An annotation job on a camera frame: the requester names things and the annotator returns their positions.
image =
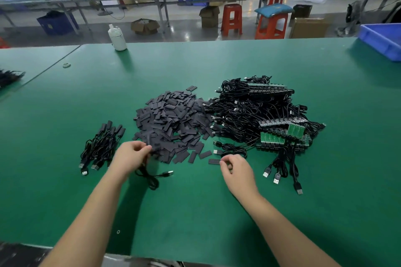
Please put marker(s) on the person's left hand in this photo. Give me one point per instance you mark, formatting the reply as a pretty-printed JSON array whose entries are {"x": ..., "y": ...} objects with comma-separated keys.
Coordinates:
[{"x": 127, "y": 159}]

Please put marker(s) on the person's right hand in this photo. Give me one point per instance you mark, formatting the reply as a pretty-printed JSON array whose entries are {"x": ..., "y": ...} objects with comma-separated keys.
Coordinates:
[{"x": 238, "y": 174}]

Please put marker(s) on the person's right thumb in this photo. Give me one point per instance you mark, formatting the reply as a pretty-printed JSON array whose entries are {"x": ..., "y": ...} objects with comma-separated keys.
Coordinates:
[{"x": 230, "y": 159}]

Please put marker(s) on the person's left thumb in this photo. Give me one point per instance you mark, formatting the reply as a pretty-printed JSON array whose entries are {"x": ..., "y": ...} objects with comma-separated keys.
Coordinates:
[{"x": 142, "y": 146}]

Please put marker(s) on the person's left forearm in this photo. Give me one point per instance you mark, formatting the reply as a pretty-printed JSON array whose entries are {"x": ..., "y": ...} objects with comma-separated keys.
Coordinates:
[{"x": 84, "y": 223}]

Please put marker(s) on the person's right forearm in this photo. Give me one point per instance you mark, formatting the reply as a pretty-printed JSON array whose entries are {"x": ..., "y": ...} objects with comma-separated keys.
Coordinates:
[{"x": 282, "y": 232}]

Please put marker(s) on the black sleeve piece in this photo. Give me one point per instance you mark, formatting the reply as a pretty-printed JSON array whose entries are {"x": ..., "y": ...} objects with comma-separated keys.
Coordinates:
[{"x": 214, "y": 161}]

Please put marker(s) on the pile of black sleeve pieces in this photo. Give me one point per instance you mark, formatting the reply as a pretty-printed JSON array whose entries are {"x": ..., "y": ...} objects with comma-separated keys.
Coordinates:
[{"x": 175, "y": 123}]

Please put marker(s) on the white plastic bottle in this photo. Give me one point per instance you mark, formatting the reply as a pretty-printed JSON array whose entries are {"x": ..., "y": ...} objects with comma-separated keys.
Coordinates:
[{"x": 117, "y": 38}]

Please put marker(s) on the open cardboard box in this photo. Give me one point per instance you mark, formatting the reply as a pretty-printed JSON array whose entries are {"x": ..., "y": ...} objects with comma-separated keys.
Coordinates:
[
  {"x": 145, "y": 26},
  {"x": 210, "y": 16}
]

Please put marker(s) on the red plastic stool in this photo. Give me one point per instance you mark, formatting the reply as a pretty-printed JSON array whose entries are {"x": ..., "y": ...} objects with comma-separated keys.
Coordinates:
[{"x": 231, "y": 19}]

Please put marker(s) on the red stool with teal cushion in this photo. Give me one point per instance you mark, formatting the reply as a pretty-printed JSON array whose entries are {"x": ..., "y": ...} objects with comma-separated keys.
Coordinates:
[{"x": 272, "y": 22}]

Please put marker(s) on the dark blue plastic crate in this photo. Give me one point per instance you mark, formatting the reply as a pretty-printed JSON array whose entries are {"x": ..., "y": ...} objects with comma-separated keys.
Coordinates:
[{"x": 57, "y": 22}]

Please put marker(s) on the closed cardboard box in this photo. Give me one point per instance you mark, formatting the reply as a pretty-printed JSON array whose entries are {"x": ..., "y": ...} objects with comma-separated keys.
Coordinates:
[{"x": 308, "y": 27}]

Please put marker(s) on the blue plastic bin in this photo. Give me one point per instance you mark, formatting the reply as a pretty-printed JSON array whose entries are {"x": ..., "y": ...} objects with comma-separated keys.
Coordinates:
[{"x": 380, "y": 40}]

